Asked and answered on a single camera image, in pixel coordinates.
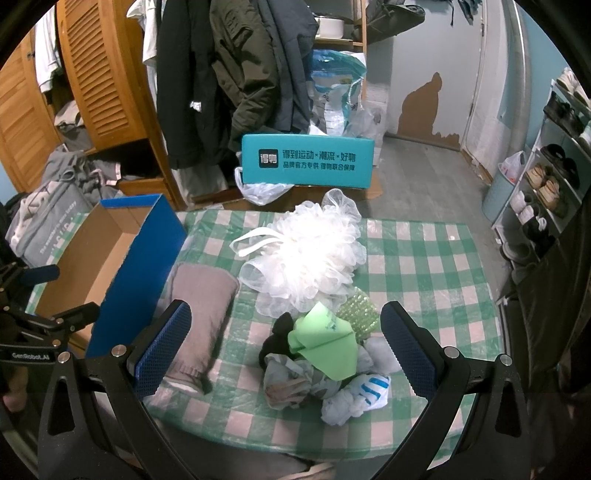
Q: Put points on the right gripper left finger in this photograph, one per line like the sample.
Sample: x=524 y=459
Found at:
x=73 y=442

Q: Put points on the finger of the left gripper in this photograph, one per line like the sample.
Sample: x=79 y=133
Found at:
x=39 y=275
x=67 y=323

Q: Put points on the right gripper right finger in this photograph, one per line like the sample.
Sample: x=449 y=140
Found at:
x=495 y=440

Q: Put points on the white blue striped sock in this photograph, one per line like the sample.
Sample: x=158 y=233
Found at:
x=364 y=393

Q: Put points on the grey knitted cloth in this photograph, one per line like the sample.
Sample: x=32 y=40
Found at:
x=208 y=291

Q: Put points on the light green cloth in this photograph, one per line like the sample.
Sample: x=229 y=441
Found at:
x=326 y=341

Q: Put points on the grey plastic bag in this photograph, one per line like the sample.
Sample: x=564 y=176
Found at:
x=287 y=383

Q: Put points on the black sock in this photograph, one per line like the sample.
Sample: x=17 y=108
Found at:
x=277 y=342

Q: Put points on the person left hand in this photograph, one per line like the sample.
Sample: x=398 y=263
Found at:
x=16 y=397

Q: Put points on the grey tote bag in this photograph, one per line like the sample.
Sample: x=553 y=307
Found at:
x=41 y=220

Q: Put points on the blue cardboard box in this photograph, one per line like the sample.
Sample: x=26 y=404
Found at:
x=119 y=258

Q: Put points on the green bubble wrap piece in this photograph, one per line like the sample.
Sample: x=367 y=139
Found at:
x=361 y=313

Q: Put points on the black hanging jacket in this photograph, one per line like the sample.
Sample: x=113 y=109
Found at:
x=193 y=111

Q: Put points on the white plastic bag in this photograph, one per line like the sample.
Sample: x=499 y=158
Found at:
x=260 y=194

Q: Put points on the white mesh bath sponge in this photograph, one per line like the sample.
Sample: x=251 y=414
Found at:
x=304 y=256

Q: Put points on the light blue trash bin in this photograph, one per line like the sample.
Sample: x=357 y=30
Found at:
x=497 y=195

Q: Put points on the wooden louvered wardrobe door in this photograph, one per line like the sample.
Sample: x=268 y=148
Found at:
x=102 y=50

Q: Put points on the shoe rack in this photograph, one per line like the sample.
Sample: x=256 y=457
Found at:
x=548 y=181

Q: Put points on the teal shoe box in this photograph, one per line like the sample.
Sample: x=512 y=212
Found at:
x=316 y=160

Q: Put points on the olive hanging jacket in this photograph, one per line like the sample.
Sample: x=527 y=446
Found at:
x=245 y=67

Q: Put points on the blue printed plastic bag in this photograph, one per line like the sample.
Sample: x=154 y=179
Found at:
x=335 y=87

